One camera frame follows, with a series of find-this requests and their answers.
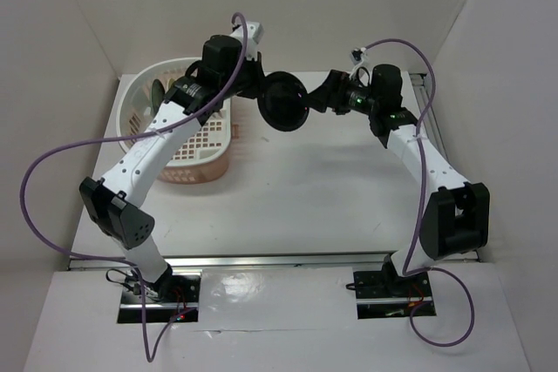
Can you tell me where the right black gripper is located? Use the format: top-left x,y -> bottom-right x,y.
301,69 -> 380,116

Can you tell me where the blue patterned plate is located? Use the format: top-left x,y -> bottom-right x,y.
150,78 -> 166,117

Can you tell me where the black glossy plate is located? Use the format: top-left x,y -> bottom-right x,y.
257,71 -> 310,132

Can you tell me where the cream plate with green patch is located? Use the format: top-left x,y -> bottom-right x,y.
167,78 -> 176,96

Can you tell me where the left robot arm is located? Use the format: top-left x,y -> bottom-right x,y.
79,31 -> 264,301

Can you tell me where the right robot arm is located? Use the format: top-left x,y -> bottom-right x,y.
303,64 -> 490,295

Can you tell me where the pink white dish rack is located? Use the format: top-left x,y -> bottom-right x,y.
116,57 -> 233,185

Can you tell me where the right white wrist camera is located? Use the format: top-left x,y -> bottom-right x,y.
350,47 -> 370,80

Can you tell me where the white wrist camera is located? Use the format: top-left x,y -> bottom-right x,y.
350,47 -> 370,80
230,21 -> 264,61

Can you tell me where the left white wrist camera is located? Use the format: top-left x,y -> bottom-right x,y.
230,21 -> 264,61

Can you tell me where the aluminium right side rail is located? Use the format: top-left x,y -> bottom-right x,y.
410,73 -> 448,159

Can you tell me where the aluminium rail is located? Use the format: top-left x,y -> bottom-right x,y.
410,73 -> 448,159
68,251 -> 480,271

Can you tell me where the aluminium front rail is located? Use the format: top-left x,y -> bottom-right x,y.
68,251 -> 480,271

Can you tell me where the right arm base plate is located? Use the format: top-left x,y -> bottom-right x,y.
345,271 -> 436,320

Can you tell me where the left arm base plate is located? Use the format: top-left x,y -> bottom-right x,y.
105,270 -> 201,324

